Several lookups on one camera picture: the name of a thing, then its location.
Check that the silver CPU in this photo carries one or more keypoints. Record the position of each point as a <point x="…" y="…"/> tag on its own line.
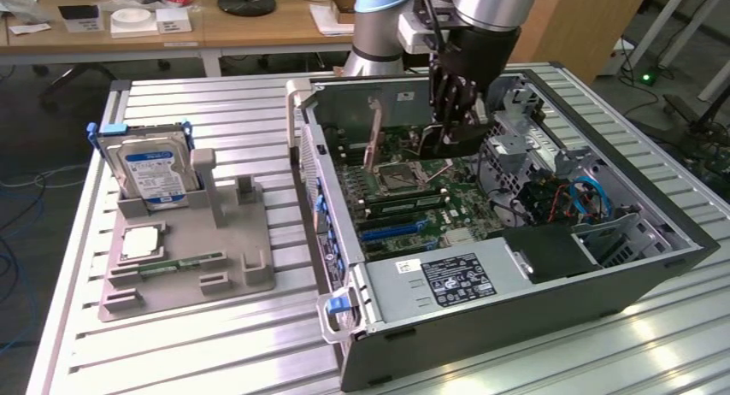
<point x="142" y="242"/>

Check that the clear plastic bag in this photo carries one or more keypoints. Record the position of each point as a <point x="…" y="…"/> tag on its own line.
<point x="21" y="6"/>

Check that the black round lamp base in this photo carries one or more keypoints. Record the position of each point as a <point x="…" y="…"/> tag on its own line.
<point x="249" y="4"/>

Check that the grey power supply unit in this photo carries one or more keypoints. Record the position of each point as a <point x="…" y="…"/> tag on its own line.
<point x="400" y="292"/>

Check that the installed RAM stick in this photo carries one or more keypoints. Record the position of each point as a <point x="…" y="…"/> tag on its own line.
<point x="408" y="202"/>

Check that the white paper label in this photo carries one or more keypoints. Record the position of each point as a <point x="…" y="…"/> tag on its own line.
<point x="29" y="28"/>

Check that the grey parts rack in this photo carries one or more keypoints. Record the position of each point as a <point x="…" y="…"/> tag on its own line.
<point x="189" y="237"/>

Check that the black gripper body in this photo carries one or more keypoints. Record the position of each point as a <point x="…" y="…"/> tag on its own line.
<point x="485" y="53"/>

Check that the plain white box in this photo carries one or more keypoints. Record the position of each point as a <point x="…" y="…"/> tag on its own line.
<point x="171" y="21"/>

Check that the black equipment stand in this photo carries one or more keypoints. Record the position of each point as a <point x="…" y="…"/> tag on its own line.
<point x="701" y="125"/>

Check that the CPU socket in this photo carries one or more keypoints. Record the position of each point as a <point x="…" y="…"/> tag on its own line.
<point x="398" y="179"/>

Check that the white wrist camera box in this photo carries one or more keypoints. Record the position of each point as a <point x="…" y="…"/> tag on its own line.
<point x="413" y="33"/>

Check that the black plastic shroud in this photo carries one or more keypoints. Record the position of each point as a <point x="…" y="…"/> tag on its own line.
<point x="548" y="249"/>

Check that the blue expansion slot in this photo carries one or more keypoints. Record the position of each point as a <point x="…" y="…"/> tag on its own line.
<point x="394" y="232"/>

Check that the green motherboard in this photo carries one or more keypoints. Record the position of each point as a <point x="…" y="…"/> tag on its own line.
<point x="457" y="198"/>

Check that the white paper stack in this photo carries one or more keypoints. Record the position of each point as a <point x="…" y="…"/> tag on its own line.
<point x="331" y="23"/>

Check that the white desk frame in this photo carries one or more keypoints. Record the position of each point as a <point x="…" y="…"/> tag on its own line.
<point x="666" y="57"/>

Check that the black office chair base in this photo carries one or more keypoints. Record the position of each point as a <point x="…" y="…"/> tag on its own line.
<point x="74" y="76"/>

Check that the hard drive with blue label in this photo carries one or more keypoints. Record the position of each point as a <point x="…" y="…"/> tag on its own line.
<point x="111" y="129"/>

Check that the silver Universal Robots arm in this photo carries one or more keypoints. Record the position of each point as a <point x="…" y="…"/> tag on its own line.
<point x="497" y="6"/>

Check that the white box black top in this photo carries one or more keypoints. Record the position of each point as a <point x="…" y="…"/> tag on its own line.
<point x="83" y="21"/>

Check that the device with green light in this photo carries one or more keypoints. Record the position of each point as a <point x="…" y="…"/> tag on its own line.
<point x="646" y="76"/>

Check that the wooden cabinet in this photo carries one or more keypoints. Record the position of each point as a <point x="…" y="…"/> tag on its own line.
<point x="570" y="27"/>

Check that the black open PC case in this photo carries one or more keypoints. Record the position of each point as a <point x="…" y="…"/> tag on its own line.
<point x="513" y="326"/>

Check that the wooden desk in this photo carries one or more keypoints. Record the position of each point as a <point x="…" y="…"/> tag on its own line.
<point x="57" y="42"/>

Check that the grey metal disk bay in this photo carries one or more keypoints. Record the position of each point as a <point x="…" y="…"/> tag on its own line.
<point x="622" y="241"/>

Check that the hard disk blue label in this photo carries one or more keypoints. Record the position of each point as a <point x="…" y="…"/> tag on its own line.
<point x="154" y="172"/>

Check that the low profile graphics card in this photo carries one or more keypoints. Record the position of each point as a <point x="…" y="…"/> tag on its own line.
<point x="462" y="143"/>

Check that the white round container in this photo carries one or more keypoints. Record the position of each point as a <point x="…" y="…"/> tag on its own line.
<point x="134" y="23"/>

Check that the perforated metal drive cage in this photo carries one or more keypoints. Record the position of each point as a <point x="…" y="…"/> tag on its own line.
<point x="525" y="130"/>

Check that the green RAM stick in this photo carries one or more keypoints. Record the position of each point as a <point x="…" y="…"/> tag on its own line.
<point x="177" y="267"/>

